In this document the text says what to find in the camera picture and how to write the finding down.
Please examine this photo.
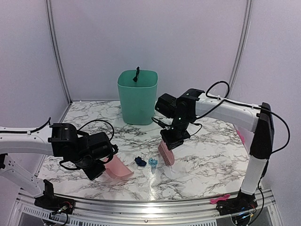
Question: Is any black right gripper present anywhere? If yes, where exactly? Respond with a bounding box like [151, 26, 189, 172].
[160, 114, 192, 150]

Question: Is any pink plastic dustpan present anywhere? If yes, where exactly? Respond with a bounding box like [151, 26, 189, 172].
[105, 155, 134, 179]

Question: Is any pink hand brush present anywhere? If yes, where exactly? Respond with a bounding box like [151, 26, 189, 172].
[158, 140, 175, 166]

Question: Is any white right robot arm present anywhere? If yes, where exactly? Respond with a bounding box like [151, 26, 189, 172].
[155, 89, 274, 211]

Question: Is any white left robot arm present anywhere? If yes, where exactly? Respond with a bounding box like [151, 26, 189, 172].
[0, 123, 118, 210]

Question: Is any green plastic waste bin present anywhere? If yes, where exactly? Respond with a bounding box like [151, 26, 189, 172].
[117, 69, 158, 125]

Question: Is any small dark blue scrap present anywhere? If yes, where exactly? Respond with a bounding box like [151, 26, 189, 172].
[135, 156, 147, 167]

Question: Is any black scrap on bin rim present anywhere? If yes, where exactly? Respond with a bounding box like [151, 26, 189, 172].
[133, 66, 140, 83]

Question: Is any light blue paper scrap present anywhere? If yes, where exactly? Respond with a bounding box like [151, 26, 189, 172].
[148, 158, 158, 169]

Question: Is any magenta paper scrap on table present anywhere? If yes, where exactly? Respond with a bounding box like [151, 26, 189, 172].
[236, 129, 245, 144]

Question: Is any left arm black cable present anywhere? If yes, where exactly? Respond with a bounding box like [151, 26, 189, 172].
[58, 119, 116, 170]

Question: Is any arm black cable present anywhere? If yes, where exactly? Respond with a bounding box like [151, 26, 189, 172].
[206, 81, 291, 153]
[58, 119, 116, 170]

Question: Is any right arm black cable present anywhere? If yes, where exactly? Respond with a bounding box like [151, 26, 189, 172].
[206, 81, 291, 153]

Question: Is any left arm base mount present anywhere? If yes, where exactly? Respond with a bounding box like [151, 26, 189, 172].
[34, 179, 75, 214]

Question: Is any aluminium front rail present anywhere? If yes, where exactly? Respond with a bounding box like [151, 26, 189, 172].
[8, 189, 283, 226]

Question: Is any magenta scrap on rail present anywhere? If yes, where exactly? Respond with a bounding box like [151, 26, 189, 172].
[210, 194, 230, 204]

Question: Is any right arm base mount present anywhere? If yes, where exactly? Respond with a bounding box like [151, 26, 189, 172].
[216, 190, 258, 216]

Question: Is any right frame post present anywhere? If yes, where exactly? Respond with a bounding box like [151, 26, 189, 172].
[228, 0, 253, 97]

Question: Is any frame post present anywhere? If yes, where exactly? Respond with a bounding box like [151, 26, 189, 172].
[228, 0, 253, 97]
[45, 0, 72, 105]

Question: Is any left frame post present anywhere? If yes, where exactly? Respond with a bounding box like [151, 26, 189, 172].
[45, 0, 72, 105]

